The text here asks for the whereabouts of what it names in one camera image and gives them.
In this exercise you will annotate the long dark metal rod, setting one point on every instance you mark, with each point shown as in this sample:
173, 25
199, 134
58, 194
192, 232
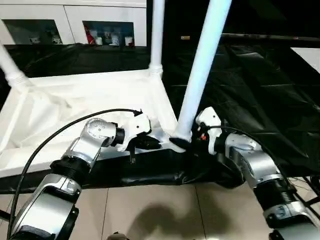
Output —
262, 37

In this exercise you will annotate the red cabinet item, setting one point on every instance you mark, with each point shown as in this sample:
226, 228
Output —
90, 36

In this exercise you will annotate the white plastic table top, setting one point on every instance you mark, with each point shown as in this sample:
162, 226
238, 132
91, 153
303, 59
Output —
87, 92

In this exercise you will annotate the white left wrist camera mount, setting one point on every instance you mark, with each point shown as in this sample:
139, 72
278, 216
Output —
138, 125

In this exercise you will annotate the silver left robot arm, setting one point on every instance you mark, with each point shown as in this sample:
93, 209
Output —
82, 150

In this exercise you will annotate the white flat board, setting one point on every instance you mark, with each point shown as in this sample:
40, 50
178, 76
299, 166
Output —
308, 57

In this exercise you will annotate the white plastic table leg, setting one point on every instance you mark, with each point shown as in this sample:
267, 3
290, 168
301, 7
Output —
157, 37
202, 62
12, 70

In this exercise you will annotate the white glass-door cabinet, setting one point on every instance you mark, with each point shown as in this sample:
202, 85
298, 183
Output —
37, 10

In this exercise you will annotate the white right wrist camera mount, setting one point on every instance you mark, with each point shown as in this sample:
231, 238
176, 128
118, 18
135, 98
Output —
210, 117

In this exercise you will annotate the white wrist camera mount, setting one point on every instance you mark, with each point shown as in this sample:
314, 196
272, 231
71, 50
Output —
210, 117
138, 125

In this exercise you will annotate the black floor stand bar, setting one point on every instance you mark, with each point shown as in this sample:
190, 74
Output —
4, 214

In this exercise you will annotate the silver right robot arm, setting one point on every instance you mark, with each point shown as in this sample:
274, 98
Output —
260, 162

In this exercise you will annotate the small white cup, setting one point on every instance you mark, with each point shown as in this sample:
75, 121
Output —
99, 41
128, 41
115, 40

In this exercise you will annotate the small tan label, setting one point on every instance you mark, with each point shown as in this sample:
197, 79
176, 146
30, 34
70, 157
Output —
185, 37

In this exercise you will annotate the large black backdrop sheet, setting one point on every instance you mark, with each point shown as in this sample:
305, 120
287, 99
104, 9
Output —
262, 15

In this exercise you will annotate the black plastic table mat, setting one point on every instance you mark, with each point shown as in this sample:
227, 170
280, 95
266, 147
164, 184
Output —
250, 105

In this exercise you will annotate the small dark brown object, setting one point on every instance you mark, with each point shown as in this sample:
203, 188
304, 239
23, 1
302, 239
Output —
116, 236

